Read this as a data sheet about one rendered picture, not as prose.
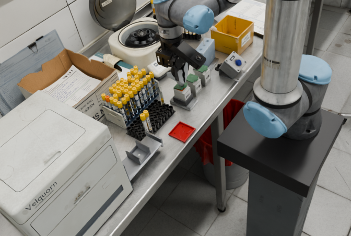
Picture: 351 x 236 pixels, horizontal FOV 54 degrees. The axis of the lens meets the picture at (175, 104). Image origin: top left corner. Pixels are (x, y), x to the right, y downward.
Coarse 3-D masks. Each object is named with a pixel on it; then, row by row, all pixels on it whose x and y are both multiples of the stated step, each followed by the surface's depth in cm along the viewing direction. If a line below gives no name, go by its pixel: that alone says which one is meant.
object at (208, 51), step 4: (204, 40) 137; (208, 40) 136; (212, 40) 136; (200, 44) 135; (208, 44) 135; (212, 44) 136; (196, 48) 134; (200, 48) 134; (204, 48) 133; (208, 48) 134; (212, 48) 137; (200, 52) 132; (204, 52) 132; (208, 52) 135; (212, 52) 138; (204, 56) 133; (208, 56) 136; (212, 56) 140; (208, 60) 137; (212, 60) 141; (216, 60) 141; (204, 64) 135; (208, 64) 139; (212, 64) 140; (208, 68) 138
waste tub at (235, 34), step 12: (216, 24) 144; (228, 24) 151; (240, 24) 147; (252, 24) 141; (216, 36) 142; (228, 36) 138; (240, 36) 136; (252, 36) 146; (216, 48) 147; (228, 48) 142; (240, 48) 141
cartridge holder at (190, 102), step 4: (192, 96) 126; (172, 100) 127; (176, 100) 125; (180, 100) 124; (188, 100) 124; (192, 100) 126; (196, 100) 126; (176, 104) 127; (180, 104) 125; (184, 104) 124; (188, 104) 125; (192, 104) 124; (184, 108) 125; (188, 108) 124
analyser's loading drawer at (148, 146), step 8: (152, 136) 111; (136, 144) 109; (144, 144) 111; (152, 144) 110; (160, 144) 110; (128, 152) 105; (136, 152) 109; (144, 152) 108; (152, 152) 108; (128, 160) 107; (136, 160) 105; (144, 160) 106; (128, 168) 105; (136, 168) 104; (128, 176) 103
